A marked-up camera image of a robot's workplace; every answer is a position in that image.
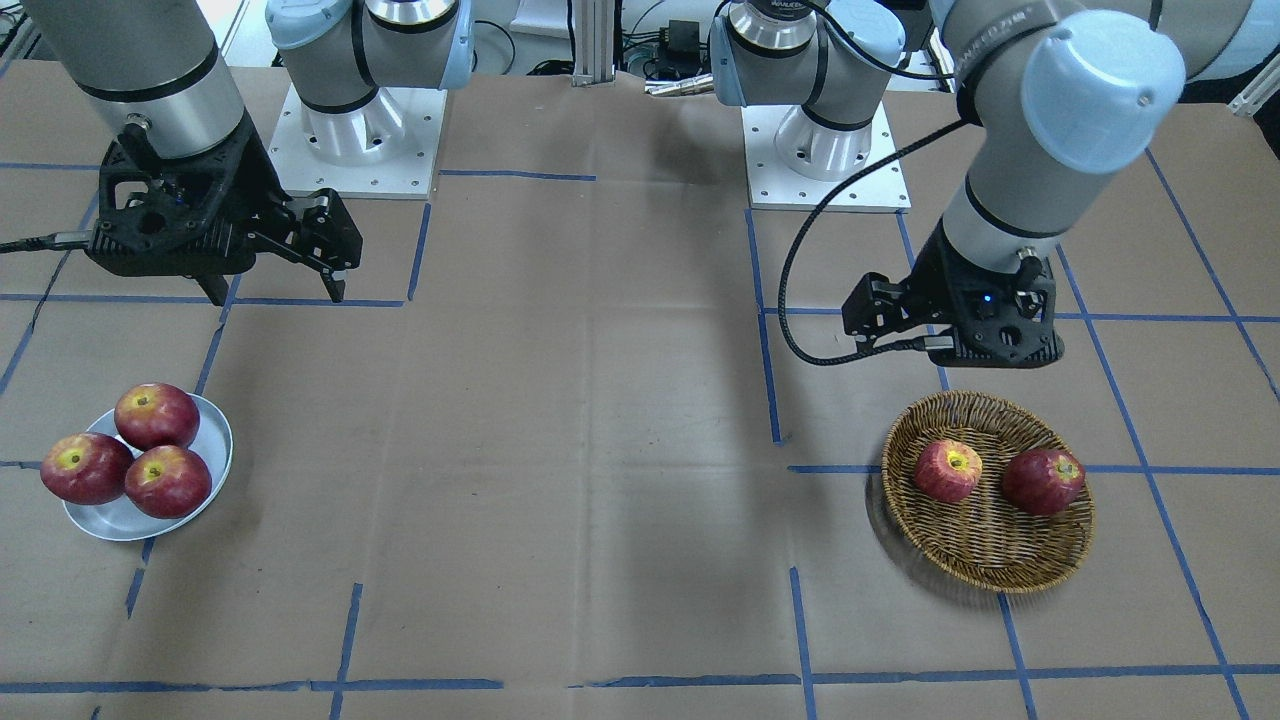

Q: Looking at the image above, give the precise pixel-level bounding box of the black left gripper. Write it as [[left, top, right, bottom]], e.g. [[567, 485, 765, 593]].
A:
[[841, 225, 1065, 366]]

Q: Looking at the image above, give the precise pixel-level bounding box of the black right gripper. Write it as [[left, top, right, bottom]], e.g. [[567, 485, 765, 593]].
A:
[[84, 114, 364, 307]]

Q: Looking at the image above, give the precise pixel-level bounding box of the red yellow apple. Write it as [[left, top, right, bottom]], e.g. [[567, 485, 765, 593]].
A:
[[911, 439, 984, 503]]

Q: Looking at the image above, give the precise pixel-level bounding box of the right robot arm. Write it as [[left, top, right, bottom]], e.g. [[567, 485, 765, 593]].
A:
[[3, 1, 472, 306]]

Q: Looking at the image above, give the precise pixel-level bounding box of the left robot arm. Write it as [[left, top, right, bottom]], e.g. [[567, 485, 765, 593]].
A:
[[708, 1, 1277, 369]]

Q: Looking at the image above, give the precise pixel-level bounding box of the dark red apple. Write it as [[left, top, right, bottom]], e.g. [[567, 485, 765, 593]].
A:
[[1001, 448, 1085, 516]]

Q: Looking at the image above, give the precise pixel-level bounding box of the red apple on plate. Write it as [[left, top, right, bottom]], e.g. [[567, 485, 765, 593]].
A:
[[124, 445, 212, 519], [38, 432, 134, 506], [113, 383, 200, 451]]

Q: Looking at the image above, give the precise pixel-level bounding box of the round wicker basket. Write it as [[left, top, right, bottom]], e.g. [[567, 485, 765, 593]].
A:
[[881, 389, 1096, 594]]

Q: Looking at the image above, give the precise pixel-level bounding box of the light blue plate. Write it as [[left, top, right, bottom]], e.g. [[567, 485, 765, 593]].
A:
[[63, 395, 234, 542]]

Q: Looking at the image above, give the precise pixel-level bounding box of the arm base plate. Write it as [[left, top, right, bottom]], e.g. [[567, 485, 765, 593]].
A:
[[741, 104, 913, 213], [268, 88, 449, 200]]

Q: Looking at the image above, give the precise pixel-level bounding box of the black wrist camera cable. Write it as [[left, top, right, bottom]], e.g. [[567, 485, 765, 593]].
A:
[[778, 118, 977, 366]]

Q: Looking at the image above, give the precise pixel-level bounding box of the aluminium frame post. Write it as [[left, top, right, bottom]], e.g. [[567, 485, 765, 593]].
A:
[[567, 0, 620, 88]]

